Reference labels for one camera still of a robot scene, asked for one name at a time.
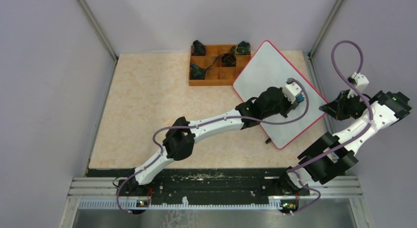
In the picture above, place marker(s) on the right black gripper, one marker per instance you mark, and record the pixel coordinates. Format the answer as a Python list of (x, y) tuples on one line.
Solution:
[(335, 108)]

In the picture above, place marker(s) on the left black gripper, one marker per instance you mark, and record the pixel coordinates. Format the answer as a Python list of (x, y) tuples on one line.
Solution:
[(289, 107)]

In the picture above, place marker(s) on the blue whiteboard eraser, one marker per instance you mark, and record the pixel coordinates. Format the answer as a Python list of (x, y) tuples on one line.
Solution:
[(299, 98)]

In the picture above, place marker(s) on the red framed whiteboard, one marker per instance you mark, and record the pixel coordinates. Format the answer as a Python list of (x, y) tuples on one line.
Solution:
[(269, 67)]

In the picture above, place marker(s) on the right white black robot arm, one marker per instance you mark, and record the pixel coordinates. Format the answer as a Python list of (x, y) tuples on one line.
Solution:
[(332, 154)]

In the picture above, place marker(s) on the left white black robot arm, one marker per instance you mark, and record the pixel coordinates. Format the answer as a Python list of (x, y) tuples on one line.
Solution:
[(181, 137)]

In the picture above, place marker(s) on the dark rolled cloth centre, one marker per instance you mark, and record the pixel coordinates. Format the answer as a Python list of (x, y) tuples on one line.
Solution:
[(228, 60)]

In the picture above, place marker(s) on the dark rolled cloth top-right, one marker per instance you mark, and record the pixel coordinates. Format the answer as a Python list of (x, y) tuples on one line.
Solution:
[(243, 48)]

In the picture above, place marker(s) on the orange compartment tray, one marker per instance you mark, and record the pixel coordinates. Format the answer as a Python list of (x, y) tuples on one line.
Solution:
[(218, 75)]

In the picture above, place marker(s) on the dark rolled cloth bottom-left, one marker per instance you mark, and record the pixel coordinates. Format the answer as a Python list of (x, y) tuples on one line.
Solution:
[(197, 72)]

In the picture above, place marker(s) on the dark rolled cloth top-left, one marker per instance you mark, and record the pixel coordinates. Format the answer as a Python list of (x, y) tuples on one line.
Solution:
[(198, 48)]

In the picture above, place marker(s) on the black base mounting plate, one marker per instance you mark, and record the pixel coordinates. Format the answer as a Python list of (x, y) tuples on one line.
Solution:
[(205, 180)]

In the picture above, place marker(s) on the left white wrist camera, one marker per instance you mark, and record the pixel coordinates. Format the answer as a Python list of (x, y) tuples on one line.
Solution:
[(291, 90)]

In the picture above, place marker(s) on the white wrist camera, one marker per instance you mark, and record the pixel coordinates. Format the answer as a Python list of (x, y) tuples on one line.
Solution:
[(291, 90), (359, 81)]

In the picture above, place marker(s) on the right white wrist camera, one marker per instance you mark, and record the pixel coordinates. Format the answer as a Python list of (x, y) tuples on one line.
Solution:
[(359, 81)]

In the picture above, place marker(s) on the right aluminium corner post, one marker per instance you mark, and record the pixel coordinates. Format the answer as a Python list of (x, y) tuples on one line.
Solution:
[(326, 27)]

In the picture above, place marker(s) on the aluminium corner post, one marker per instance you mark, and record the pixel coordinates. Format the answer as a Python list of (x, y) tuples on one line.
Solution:
[(97, 28), (326, 27)]

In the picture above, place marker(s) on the aluminium rail frame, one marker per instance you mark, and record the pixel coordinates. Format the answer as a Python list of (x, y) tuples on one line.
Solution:
[(98, 192)]

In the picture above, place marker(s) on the left aluminium corner post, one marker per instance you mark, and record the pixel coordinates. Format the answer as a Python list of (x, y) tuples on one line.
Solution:
[(97, 28)]

